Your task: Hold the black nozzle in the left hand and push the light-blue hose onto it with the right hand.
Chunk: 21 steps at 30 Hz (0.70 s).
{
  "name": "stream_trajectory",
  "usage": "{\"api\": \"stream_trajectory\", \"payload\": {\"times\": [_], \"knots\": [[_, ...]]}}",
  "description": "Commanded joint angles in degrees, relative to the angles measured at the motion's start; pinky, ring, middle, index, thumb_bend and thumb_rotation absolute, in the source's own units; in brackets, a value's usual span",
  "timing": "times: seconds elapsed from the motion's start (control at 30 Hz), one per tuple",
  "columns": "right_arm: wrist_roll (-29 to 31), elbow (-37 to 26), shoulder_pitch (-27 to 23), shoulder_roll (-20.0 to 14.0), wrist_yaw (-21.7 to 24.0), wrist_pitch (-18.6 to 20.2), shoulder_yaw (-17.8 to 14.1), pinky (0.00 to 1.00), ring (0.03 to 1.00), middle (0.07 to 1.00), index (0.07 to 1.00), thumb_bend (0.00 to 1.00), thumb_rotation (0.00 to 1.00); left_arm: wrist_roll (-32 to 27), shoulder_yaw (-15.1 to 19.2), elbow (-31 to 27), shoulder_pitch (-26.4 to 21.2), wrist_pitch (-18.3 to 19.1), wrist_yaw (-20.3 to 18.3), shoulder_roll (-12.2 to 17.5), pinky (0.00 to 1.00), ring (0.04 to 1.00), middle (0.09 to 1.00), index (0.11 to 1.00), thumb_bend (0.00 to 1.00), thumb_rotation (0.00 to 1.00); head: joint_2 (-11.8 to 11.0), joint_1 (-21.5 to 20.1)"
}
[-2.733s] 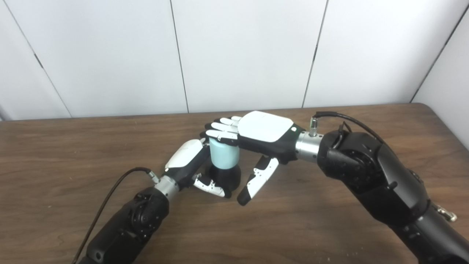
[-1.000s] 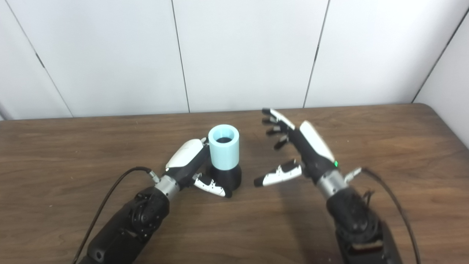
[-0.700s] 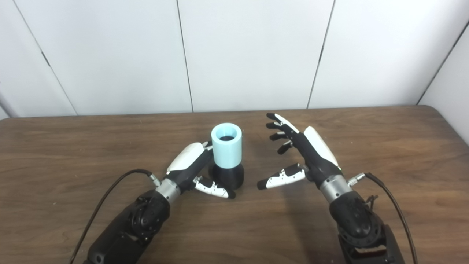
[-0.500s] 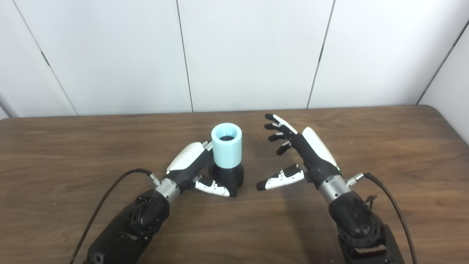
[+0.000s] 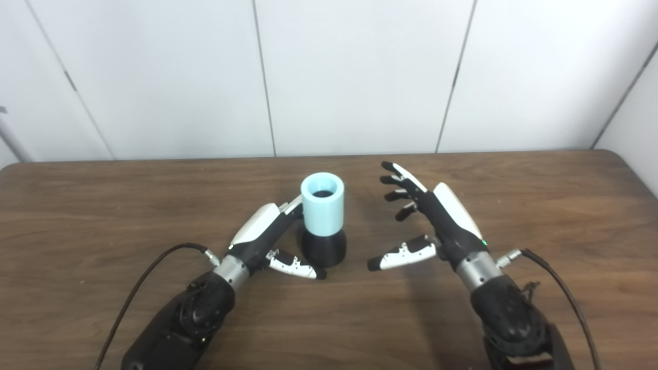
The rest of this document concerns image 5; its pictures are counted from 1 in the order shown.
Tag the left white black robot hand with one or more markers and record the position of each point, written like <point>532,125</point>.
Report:
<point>262,231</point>

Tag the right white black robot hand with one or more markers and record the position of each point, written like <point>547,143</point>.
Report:
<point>452,226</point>

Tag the black flared nozzle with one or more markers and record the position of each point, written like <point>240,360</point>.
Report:
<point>324,249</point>

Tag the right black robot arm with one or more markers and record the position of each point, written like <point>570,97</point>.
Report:
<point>509,313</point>

